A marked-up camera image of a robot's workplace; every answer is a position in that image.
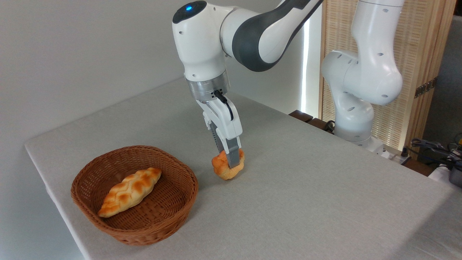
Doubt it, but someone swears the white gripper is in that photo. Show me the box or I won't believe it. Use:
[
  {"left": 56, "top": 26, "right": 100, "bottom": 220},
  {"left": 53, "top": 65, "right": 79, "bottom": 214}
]
[{"left": 197, "top": 95, "right": 243, "bottom": 169}]

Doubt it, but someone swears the round bread bun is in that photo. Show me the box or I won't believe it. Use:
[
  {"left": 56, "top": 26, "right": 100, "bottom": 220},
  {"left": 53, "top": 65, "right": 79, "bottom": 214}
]
[{"left": 212, "top": 149, "right": 245, "bottom": 181}]

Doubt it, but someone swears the braided bread loaf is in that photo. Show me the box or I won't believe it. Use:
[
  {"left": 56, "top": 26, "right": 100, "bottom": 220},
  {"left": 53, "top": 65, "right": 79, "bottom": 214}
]
[{"left": 98, "top": 167, "right": 162, "bottom": 218}]

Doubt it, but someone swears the dark brown wooden block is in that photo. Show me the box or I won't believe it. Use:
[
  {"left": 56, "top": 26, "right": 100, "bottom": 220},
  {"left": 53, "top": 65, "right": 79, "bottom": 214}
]
[
  {"left": 289, "top": 110, "right": 314, "bottom": 123},
  {"left": 307, "top": 118, "right": 335, "bottom": 135}
]

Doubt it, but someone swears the grey tablecloth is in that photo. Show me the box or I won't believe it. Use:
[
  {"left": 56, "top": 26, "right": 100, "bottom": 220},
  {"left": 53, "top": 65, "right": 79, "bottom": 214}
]
[{"left": 25, "top": 78, "right": 462, "bottom": 260}]

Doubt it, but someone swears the brown wicker basket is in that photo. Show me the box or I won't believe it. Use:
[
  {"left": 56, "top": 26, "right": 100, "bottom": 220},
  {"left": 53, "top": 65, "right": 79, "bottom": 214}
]
[{"left": 71, "top": 146, "right": 199, "bottom": 246}]

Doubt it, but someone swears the white power strip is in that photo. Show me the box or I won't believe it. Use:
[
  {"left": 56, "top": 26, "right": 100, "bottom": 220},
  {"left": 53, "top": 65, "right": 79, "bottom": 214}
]
[{"left": 387, "top": 149, "right": 412, "bottom": 165}]

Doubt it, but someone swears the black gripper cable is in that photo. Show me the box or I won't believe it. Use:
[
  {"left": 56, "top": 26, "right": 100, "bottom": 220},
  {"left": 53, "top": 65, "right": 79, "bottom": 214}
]
[{"left": 214, "top": 90, "right": 234, "bottom": 121}]

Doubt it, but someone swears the black cable bundle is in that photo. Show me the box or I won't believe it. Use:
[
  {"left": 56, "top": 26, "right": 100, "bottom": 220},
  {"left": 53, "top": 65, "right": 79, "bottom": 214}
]
[{"left": 411, "top": 134, "right": 462, "bottom": 168}]

